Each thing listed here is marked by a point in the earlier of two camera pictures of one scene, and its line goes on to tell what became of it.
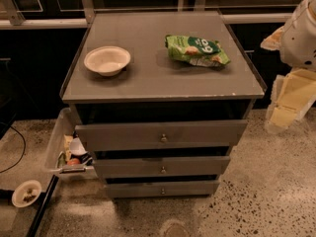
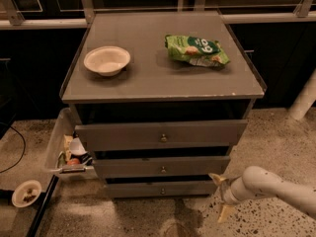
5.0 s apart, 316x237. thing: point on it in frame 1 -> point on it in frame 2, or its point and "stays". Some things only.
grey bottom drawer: x=180 y=189 stays
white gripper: x=300 y=39 -> x=225 y=192
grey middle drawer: x=161 y=167 stays
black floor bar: x=44 y=199 stays
